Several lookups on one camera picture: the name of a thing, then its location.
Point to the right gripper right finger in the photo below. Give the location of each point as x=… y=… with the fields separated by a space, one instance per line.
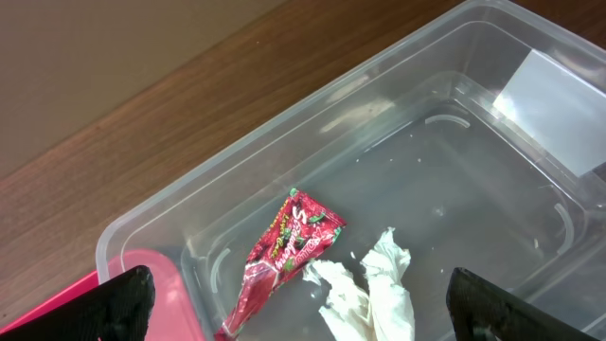
x=482 y=311

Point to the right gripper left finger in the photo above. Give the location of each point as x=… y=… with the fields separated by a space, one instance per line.
x=118 y=310

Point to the white napkin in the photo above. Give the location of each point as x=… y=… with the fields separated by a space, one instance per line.
x=384 y=312

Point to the red ketchup sachet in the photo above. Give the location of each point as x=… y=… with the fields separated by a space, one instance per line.
x=300 y=232

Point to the red plastic serving tray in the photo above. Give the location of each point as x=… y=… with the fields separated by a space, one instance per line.
x=172 y=316

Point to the clear plastic storage bin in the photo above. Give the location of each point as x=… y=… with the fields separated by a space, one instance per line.
x=480 y=139

